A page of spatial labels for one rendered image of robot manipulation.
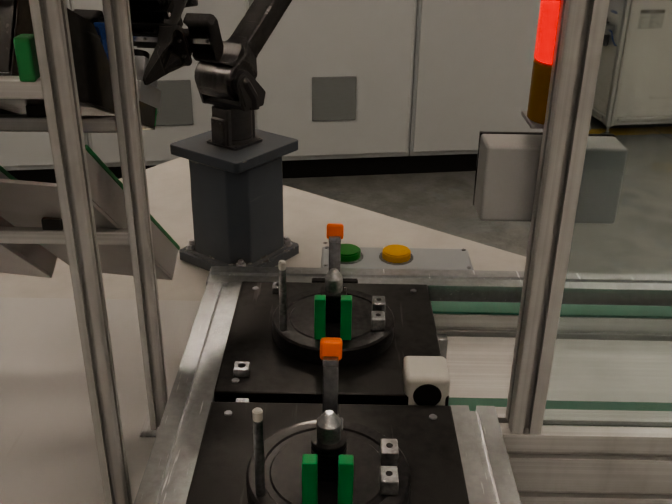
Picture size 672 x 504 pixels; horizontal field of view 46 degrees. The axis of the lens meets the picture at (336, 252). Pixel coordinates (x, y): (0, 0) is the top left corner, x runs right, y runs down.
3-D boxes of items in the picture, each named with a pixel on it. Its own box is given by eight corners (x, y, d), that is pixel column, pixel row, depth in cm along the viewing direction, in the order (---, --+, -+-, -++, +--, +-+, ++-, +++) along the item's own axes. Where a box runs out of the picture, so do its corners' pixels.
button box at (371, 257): (321, 282, 117) (322, 244, 114) (464, 284, 117) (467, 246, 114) (320, 305, 110) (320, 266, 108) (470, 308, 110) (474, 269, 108)
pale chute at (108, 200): (74, 270, 100) (83, 237, 102) (173, 280, 98) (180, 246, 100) (-55, 177, 74) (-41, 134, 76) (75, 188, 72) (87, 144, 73)
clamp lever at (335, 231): (326, 285, 96) (326, 222, 95) (342, 286, 96) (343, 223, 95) (325, 290, 92) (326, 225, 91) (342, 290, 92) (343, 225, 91)
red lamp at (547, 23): (528, 53, 68) (535, -7, 66) (586, 53, 68) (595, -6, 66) (541, 66, 63) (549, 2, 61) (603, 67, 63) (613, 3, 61)
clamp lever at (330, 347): (319, 418, 73) (320, 336, 72) (341, 418, 73) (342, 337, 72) (318, 430, 69) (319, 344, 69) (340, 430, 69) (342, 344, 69)
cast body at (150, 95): (126, 112, 100) (130, 56, 100) (160, 114, 99) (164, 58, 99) (96, 100, 92) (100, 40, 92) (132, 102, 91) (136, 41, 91)
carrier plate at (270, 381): (242, 294, 103) (241, 279, 102) (426, 297, 103) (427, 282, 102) (214, 407, 81) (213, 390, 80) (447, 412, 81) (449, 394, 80)
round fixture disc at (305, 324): (277, 300, 98) (277, 286, 97) (390, 302, 97) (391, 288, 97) (267, 364, 85) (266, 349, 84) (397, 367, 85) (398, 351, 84)
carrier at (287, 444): (212, 417, 80) (204, 309, 75) (449, 421, 80) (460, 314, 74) (162, 622, 58) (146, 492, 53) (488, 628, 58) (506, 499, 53)
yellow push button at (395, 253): (381, 256, 113) (381, 243, 112) (409, 256, 113) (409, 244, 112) (382, 268, 109) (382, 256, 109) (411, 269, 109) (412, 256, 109)
